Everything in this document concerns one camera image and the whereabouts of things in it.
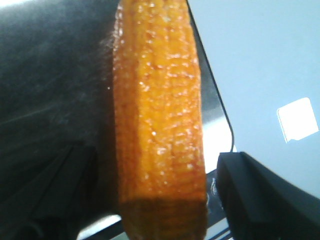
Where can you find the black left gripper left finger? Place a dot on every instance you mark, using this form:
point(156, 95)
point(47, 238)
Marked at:
point(54, 204)

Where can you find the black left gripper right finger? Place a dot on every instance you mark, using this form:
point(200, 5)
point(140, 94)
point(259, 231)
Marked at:
point(260, 205)

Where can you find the orange corn cob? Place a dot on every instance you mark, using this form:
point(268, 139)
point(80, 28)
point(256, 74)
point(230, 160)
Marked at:
point(158, 122)

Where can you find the black silver electronic scale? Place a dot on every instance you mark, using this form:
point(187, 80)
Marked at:
point(56, 91)

